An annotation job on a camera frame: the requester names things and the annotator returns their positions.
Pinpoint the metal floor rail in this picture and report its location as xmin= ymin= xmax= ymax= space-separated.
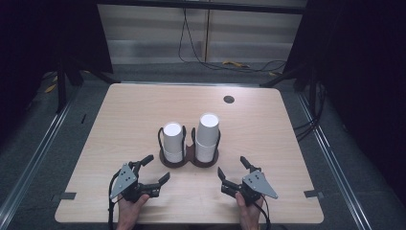
xmin=296 ymin=91 xmax=373 ymax=230
xmin=0 ymin=92 xmax=79 ymax=222

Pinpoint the black stand leg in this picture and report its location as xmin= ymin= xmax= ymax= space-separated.
xmin=55 ymin=57 xmax=122 ymax=115
xmin=259 ymin=62 xmax=320 ymax=113

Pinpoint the person's left hand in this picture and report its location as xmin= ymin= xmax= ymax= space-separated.
xmin=117 ymin=194 xmax=150 ymax=226

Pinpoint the black curtain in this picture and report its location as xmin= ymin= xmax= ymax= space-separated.
xmin=282 ymin=0 xmax=406 ymax=207
xmin=0 ymin=0 xmax=114 ymax=142

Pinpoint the black overhead bar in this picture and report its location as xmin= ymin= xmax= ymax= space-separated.
xmin=95 ymin=0 xmax=308 ymax=15

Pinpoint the black floor cable bundle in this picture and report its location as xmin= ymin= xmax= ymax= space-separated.
xmin=292 ymin=81 xmax=327 ymax=143

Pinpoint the grey tape strip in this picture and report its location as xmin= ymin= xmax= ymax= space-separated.
xmin=303 ymin=189 xmax=325 ymax=199
xmin=51 ymin=192 xmax=78 ymax=202

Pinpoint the right hand-held gripper black cable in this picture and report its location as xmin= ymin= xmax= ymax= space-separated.
xmin=253 ymin=200 xmax=272 ymax=230

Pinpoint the dark brown double cup holder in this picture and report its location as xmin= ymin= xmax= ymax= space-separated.
xmin=157 ymin=126 xmax=222 ymax=169

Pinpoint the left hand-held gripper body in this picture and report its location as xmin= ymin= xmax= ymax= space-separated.
xmin=109 ymin=161 xmax=161 ymax=204

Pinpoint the person's right hand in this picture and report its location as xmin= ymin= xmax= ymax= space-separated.
xmin=235 ymin=192 xmax=264 ymax=226

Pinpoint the black hanging wall cable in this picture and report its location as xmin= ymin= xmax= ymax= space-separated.
xmin=177 ymin=8 xmax=288 ymax=73

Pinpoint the left hand-held gripper black cable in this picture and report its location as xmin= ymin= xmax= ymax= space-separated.
xmin=107 ymin=170 xmax=122 ymax=230

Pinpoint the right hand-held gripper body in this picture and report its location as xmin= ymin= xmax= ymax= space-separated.
xmin=220 ymin=169 xmax=279 ymax=207

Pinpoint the white paper cup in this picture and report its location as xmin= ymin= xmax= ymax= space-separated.
xmin=164 ymin=150 xmax=185 ymax=164
xmin=195 ymin=112 xmax=221 ymax=147
xmin=194 ymin=140 xmax=219 ymax=164
xmin=162 ymin=122 xmax=185 ymax=154

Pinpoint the hand-held gripper black cable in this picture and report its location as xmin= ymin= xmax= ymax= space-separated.
xmin=107 ymin=170 xmax=122 ymax=230
xmin=253 ymin=200 xmax=272 ymax=230

